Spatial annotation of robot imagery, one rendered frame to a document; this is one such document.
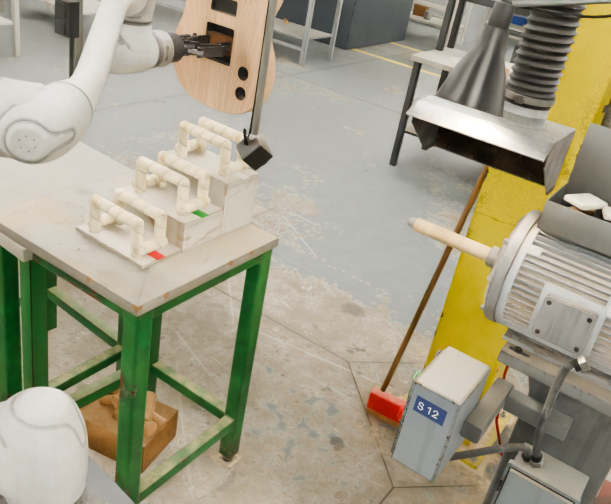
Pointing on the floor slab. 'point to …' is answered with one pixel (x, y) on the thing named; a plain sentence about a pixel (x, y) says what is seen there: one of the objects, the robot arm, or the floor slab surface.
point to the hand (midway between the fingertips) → (217, 43)
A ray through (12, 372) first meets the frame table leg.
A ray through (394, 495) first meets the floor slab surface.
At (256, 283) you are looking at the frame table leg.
